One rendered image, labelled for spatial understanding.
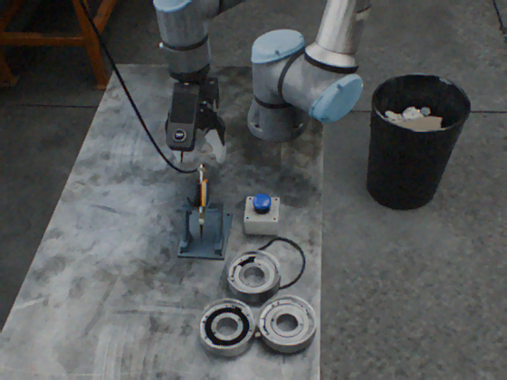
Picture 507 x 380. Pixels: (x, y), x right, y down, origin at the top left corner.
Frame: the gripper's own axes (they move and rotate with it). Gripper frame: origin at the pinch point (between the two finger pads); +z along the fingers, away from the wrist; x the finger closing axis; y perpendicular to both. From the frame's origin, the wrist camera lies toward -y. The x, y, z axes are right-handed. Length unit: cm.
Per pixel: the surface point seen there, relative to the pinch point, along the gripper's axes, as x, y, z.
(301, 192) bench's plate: -19.1, 11.9, 18.8
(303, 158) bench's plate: -18.7, 23.0, 18.8
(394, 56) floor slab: -54, 193, 100
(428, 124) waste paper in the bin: -59, 95, 64
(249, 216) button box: -9.1, -0.7, 14.2
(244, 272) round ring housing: -9.9, -13.7, 16.2
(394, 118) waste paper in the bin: -48, 102, 68
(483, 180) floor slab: -87, 104, 99
